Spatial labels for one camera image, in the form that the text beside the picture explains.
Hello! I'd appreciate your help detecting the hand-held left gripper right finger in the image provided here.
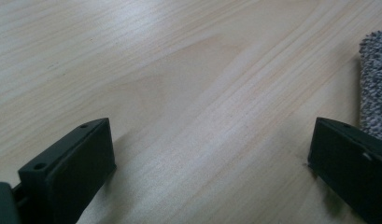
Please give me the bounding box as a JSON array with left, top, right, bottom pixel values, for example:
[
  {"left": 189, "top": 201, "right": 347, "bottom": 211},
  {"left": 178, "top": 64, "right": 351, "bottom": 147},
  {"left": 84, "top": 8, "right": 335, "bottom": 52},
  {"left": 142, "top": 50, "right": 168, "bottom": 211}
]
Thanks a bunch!
[{"left": 307, "top": 117, "right": 382, "bottom": 224}]

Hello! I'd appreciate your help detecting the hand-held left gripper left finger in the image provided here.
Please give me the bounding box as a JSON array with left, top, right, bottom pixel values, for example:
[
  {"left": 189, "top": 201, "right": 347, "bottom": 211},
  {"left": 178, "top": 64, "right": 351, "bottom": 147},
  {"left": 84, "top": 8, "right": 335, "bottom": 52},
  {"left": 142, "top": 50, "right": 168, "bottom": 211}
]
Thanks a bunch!
[{"left": 12, "top": 117, "right": 118, "bottom": 224}]

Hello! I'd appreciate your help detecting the grey cloth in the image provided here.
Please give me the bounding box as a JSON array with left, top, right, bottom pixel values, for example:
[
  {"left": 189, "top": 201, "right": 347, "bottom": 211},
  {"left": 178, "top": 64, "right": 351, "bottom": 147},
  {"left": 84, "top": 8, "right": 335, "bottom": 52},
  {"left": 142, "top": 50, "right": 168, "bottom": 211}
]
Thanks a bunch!
[{"left": 359, "top": 30, "right": 382, "bottom": 144}]

